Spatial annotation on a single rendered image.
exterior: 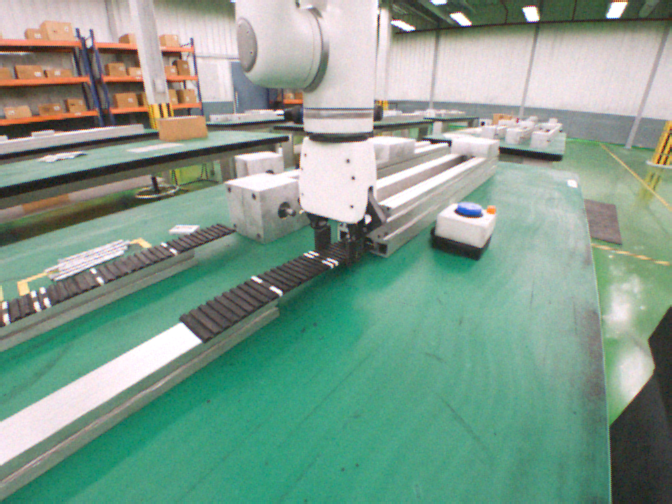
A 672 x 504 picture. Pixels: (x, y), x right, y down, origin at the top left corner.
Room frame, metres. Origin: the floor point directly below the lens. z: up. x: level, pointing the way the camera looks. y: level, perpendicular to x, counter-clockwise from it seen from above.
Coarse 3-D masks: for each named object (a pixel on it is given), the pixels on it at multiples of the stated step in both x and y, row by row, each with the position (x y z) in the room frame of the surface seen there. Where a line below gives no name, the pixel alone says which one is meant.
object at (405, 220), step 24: (432, 168) 0.71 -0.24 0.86; (456, 168) 0.68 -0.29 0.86; (480, 168) 0.82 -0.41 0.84; (384, 192) 0.53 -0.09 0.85; (408, 192) 0.48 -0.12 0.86; (432, 192) 0.52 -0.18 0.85; (456, 192) 0.66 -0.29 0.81; (408, 216) 0.45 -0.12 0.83; (432, 216) 0.54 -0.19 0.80; (384, 240) 0.41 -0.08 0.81; (408, 240) 0.46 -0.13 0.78
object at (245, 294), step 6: (234, 288) 0.27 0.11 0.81; (240, 288) 0.27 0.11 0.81; (246, 288) 0.27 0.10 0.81; (234, 294) 0.26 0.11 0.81; (240, 294) 0.26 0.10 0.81; (246, 294) 0.26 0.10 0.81; (252, 294) 0.26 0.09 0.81; (258, 294) 0.26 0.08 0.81; (246, 300) 0.25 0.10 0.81; (252, 300) 0.25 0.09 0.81; (258, 300) 0.25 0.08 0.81; (264, 300) 0.25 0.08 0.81; (252, 306) 0.24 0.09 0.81; (258, 306) 0.24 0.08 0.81
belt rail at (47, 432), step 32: (256, 320) 0.24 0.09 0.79; (128, 352) 0.17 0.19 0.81; (160, 352) 0.17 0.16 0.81; (192, 352) 0.18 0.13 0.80; (96, 384) 0.14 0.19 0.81; (128, 384) 0.14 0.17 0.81; (160, 384) 0.15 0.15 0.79; (32, 416) 0.10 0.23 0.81; (64, 416) 0.11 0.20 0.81; (96, 416) 0.11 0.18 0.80; (128, 416) 0.13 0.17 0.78; (0, 448) 0.08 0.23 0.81; (32, 448) 0.08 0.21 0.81; (64, 448) 0.09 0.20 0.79; (0, 480) 0.06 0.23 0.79
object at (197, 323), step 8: (192, 312) 0.22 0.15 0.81; (184, 320) 0.21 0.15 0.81; (192, 320) 0.21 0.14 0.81; (200, 320) 0.21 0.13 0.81; (208, 320) 0.22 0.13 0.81; (192, 328) 0.20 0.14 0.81; (200, 328) 0.20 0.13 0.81; (208, 328) 0.20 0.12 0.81; (216, 328) 0.20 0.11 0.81; (200, 336) 0.19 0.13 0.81; (208, 336) 0.19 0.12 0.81
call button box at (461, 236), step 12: (456, 204) 0.49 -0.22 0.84; (444, 216) 0.43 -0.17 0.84; (456, 216) 0.43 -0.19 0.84; (468, 216) 0.42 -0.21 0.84; (480, 216) 0.42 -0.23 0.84; (492, 216) 0.43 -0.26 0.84; (432, 228) 0.47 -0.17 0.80; (444, 228) 0.43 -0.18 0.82; (456, 228) 0.42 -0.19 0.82; (468, 228) 0.40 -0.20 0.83; (480, 228) 0.39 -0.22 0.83; (492, 228) 0.44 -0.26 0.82; (444, 240) 0.43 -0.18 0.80; (456, 240) 0.41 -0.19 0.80; (468, 240) 0.40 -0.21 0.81; (480, 240) 0.39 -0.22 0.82; (456, 252) 0.41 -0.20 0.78; (468, 252) 0.40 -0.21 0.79; (480, 252) 0.39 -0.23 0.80
